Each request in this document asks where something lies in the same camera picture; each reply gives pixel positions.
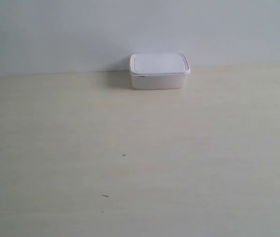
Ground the white lidded plastic container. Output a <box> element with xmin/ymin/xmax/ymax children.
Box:
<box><xmin>129</xmin><ymin>52</ymin><xmax>191</xmax><ymax>90</ymax></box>

